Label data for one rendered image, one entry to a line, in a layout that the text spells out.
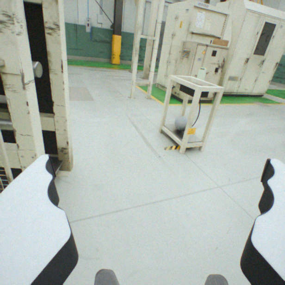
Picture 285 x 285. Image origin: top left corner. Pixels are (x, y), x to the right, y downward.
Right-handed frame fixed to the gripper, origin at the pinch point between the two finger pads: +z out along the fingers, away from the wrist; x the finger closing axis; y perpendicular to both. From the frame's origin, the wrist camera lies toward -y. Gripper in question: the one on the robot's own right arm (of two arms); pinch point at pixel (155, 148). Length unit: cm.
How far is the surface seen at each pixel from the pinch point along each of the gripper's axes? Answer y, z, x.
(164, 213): 109, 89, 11
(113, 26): -70, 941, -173
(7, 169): 45, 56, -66
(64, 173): 95, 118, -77
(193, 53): 14, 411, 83
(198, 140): 101, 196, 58
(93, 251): 103, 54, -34
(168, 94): 52, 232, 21
